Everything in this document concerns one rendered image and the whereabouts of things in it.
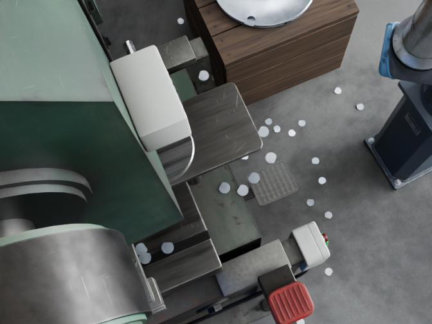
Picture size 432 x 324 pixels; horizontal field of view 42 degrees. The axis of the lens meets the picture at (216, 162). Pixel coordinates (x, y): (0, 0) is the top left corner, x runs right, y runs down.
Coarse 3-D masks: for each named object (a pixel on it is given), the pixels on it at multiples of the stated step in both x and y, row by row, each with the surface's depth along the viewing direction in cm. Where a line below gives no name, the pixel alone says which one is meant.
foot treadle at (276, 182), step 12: (264, 168) 163; (276, 168) 163; (288, 168) 163; (264, 180) 162; (276, 180) 162; (288, 180) 162; (252, 192) 162; (264, 192) 161; (276, 192) 161; (288, 192) 161; (264, 204) 160
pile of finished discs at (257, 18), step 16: (224, 0) 157; (240, 0) 156; (256, 0) 156; (272, 0) 156; (288, 0) 155; (304, 0) 155; (240, 16) 155; (256, 16) 155; (272, 16) 154; (288, 16) 154
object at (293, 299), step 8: (280, 288) 95; (288, 288) 95; (296, 288) 95; (304, 288) 95; (272, 296) 95; (280, 296) 94; (288, 296) 95; (296, 296) 94; (304, 296) 94; (272, 304) 94; (280, 304) 94; (288, 304) 94; (296, 304) 94; (304, 304) 94; (312, 304) 94; (272, 312) 94; (280, 312) 94; (288, 312) 94; (296, 312) 94; (304, 312) 94; (280, 320) 93; (288, 320) 93; (296, 320) 94
